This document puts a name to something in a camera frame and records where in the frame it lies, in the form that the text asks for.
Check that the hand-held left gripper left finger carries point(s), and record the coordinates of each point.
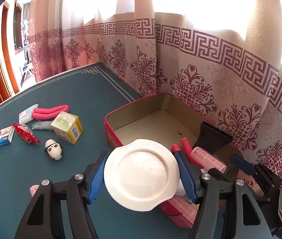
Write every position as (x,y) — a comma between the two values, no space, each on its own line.
(97,176)

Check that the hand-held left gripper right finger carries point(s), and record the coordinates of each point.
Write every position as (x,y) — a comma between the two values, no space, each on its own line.
(187,179)

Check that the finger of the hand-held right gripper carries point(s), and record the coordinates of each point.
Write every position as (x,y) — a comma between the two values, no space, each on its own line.
(243,165)

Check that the pink hair roller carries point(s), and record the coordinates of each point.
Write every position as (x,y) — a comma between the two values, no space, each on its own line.
(33,191)
(208,159)
(182,206)

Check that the pink foam curler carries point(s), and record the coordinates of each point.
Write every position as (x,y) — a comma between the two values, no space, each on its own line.
(46,113)
(187,147)

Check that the white plate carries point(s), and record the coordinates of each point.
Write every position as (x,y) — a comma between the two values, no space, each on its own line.
(141,174)

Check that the green yellow medicine box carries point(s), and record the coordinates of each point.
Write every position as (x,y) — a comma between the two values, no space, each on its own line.
(66,127)

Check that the red tin container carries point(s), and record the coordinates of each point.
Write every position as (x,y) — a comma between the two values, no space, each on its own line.
(141,119)

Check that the blue white small box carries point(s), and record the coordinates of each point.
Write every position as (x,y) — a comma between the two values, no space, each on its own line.
(5,135)

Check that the panda toy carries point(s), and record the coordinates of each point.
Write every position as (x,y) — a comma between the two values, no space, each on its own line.
(54,150)

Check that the silver glitter packet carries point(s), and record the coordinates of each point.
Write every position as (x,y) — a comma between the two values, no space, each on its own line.
(41,125)

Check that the teal table mat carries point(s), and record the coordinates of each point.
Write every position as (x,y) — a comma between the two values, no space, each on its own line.
(18,164)

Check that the red snack packet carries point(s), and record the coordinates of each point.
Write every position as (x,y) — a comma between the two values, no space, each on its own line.
(25,132)

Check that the white paper packet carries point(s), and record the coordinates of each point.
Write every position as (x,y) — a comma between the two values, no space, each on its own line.
(27,114)

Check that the patterned pink curtain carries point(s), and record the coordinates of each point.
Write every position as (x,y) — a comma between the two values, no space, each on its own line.
(180,54)

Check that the white stool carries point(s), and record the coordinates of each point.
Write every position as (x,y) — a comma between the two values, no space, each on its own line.
(27,72)

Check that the wooden door frame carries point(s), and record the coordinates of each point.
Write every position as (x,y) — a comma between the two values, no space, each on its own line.
(1,54)

